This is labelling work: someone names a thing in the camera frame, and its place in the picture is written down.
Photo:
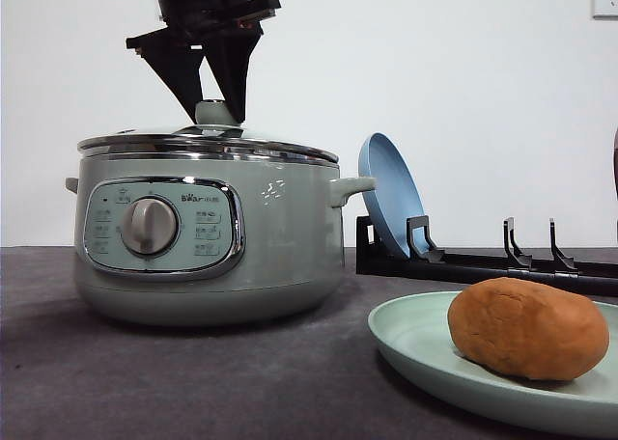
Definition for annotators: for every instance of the green plate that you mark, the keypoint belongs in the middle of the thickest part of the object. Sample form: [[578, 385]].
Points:
[[413, 333]]

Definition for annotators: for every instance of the green electric steamer pot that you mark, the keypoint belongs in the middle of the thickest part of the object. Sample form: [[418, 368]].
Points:
[[197, 243]]

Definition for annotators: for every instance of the grey table mat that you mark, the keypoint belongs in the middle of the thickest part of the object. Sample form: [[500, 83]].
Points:
[[71, 372]]

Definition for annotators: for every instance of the black plate rack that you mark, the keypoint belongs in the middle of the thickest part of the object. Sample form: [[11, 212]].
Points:
[[427, 262]]

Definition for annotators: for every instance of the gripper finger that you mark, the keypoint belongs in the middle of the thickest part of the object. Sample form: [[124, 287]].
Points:
[[178, 61], [229, 64]]

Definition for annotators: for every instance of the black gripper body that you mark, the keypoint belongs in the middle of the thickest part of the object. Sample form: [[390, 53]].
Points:
[[215, 20]]

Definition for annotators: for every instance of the glass lid with green knob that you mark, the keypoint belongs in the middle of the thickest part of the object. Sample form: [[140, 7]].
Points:
[[213, 132]]

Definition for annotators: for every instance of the brown potato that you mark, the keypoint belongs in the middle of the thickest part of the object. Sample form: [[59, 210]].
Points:
[[534, 330]]

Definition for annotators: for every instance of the blue plate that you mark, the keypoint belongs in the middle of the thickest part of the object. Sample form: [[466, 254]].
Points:
[[396, 197]]

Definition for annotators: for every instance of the dark red plate edge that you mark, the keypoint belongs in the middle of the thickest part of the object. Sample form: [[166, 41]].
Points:
[[615, 163]]

